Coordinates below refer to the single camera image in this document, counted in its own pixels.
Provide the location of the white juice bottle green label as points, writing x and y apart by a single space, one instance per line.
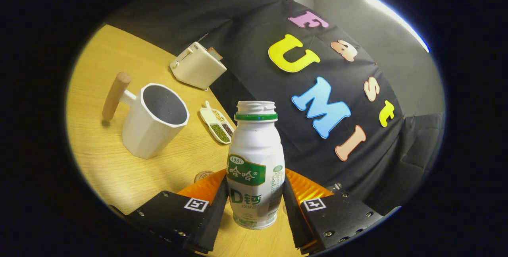
254 142

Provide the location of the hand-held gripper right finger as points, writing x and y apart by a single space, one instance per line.
291 217

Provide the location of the bread slice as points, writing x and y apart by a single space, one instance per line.
215 53

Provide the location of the round wooden coaster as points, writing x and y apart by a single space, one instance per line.
202 176

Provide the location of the cream toaster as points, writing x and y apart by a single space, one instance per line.
196 68

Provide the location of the white divided bean dish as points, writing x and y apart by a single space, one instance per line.
219 132

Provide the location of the wooden table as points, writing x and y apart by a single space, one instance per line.
119 169

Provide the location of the black backdrop cloth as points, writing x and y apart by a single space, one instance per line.
258 30

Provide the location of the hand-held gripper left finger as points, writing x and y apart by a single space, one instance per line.
217 217

